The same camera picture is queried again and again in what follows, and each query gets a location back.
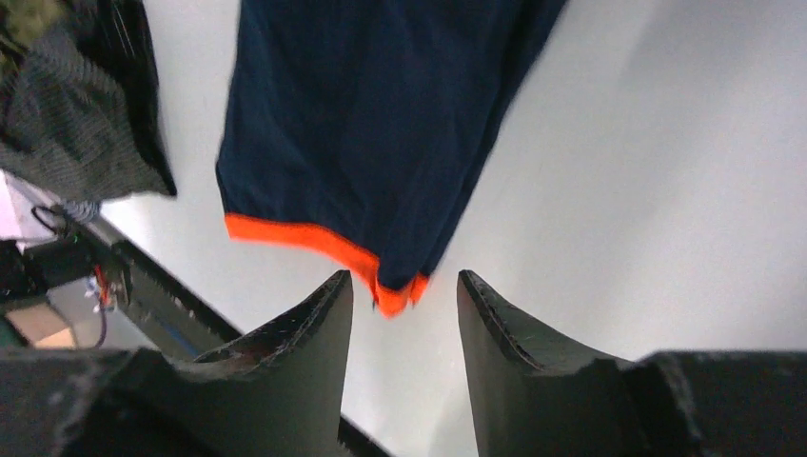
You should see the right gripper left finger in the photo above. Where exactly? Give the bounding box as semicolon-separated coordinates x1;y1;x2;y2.
1;270;353;456

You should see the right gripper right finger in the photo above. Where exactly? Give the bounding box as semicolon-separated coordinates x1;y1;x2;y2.
457;270;806;456

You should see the navy orange underwear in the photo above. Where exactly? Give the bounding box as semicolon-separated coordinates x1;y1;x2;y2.
215;1;564;317

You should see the dark striped underwear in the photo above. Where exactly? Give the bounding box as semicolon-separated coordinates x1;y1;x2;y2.
1;1;176;201

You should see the olive green underwear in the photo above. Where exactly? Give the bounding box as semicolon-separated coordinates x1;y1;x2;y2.
1;0;69;51

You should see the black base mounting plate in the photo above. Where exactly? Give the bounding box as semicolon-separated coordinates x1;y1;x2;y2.
1;224;384;456

